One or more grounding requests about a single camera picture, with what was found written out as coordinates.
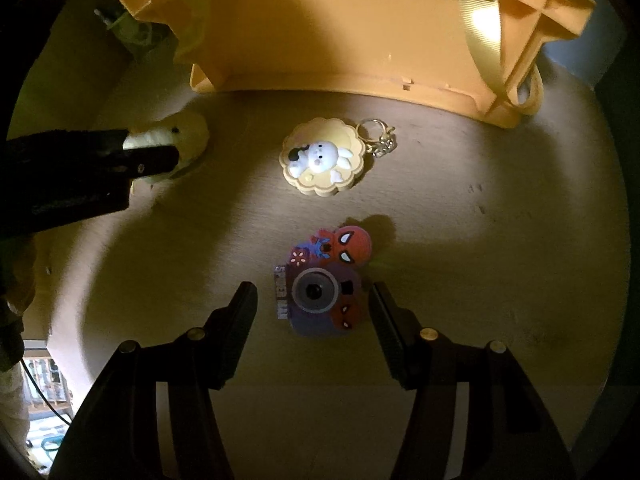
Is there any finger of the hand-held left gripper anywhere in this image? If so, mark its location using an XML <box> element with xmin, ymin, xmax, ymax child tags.
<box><xmin>75</xmin><ymin>129</ymin><xmax>130</xmax><ymax>149</ymax></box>
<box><xmin>122</xmin><ymin>146</ymin><xmax>181</xmax><ymax>179</ymax></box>

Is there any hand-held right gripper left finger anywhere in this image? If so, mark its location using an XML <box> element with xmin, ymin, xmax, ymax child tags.
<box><xmin>47</xmin><ymin>281</ymin><xmax>259</xmax><ymax>480</ymax></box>

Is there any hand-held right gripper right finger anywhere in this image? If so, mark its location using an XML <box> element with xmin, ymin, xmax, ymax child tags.
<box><xmin>367</xmin><ymin>281</ymin><xmax>573</xmax><ymax>480</ymax></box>

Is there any yellow plush duck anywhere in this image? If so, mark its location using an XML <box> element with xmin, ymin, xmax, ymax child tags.
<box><xmin>122</xmin><ymin>111</ymin><xmax>211</xmax><ymax>183</ymax></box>

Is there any purple toy camera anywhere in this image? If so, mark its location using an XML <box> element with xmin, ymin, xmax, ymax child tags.
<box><xmin>274</xmin><ymin>226</ymin><xmax>373</xmax><ymax>338</ymax></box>

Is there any orange plastic crate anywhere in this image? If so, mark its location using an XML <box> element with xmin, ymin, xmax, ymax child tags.
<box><xmin>114</xmin><ymin>0</ymin><xmax>597</xmax><ymax>128</ymax></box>

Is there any wooden side panel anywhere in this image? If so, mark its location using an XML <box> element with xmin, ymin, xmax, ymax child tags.
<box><xmin>15</xmin><ymin>0</ymin><xmax>141</xmax><ymax>141</ymax></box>

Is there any green pen cup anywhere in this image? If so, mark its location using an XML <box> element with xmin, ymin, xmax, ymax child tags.
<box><xmin>94</xmin><ymin>7</ymin><xmax>153</xmax><ymax>47</ymax></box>

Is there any yellow ribbon strap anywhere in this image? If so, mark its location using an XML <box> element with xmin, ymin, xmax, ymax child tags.
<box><xmin>172</xmin><ymin>0</ymin><xmax>211</xmax><ymax>63</ymax></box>
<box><xmin>448</xmin><ymin>0</ymin><xmax>545</xmax><ymax>117</ymax></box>

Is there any flower-shaped bunny keychain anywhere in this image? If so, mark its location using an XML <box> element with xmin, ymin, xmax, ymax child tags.
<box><xmin>279</xmin><ymin>116</ymin><xmax>398</xmax><ymax>197</ymax></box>

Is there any black cable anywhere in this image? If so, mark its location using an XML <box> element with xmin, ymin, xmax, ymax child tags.
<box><xmin>22</xmin><ymin>355</ymin><xmax>71</xmax><ymax>423</ymax></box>

